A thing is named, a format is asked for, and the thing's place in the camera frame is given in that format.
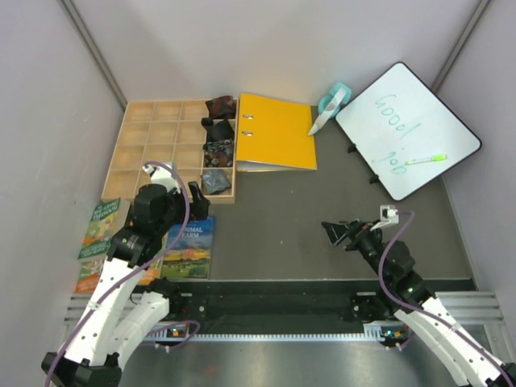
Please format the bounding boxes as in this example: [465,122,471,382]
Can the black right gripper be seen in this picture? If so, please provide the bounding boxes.
[322,218,389,281]

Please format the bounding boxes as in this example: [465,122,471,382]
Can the grey blue patterned tie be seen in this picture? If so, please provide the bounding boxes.
[201,169,232,195]

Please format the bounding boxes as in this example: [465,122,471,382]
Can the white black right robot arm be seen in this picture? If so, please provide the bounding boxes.
[321,205,515,386]

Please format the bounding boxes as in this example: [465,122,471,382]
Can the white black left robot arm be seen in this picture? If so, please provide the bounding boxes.
[41,160,210,386]

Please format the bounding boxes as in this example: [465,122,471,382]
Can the blue Animal Farm book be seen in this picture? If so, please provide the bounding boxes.
[161,215,215,280]

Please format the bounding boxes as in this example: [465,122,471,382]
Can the floral rolled tie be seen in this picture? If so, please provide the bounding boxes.
[203,139,235,168]

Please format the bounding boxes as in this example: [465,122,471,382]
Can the dark blue striped rolled tie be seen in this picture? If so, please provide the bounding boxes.
[201,118,235,143]

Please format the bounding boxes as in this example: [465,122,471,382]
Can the wooden compartment tray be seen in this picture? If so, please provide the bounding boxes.
[100,99,239,206]

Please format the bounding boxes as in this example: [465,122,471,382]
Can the green children's book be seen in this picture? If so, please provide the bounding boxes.
[78,198,131,262]

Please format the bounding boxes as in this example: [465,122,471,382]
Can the dark red rolled tie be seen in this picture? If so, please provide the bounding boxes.
[205,95,236,119]

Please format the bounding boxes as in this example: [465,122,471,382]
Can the teal white cat-ear headphones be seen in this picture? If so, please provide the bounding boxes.
[308,82,352,136]

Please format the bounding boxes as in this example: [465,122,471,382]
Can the green whiteboard marker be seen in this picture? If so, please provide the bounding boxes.
[405,154,447,165]

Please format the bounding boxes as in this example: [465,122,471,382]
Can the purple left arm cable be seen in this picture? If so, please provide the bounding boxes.
[43,161,202,387]

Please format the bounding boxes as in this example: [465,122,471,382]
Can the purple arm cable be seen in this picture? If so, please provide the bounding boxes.
[43,161,202,387]
[377,210,516,387]

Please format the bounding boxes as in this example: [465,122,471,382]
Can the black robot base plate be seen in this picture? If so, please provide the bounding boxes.
[135,281,425,323]

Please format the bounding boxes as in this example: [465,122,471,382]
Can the yellow ring binder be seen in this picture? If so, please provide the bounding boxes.
[235,93,317,172]

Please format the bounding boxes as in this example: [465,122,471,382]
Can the white whiteboard black frame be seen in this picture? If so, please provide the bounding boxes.
[335,62,482,201]

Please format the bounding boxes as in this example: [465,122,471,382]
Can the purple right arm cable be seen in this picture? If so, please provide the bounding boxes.
[377,210,516,387]

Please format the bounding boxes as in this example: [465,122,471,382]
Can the aluminium frame rail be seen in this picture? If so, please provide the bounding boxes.
[60,290,506,343]

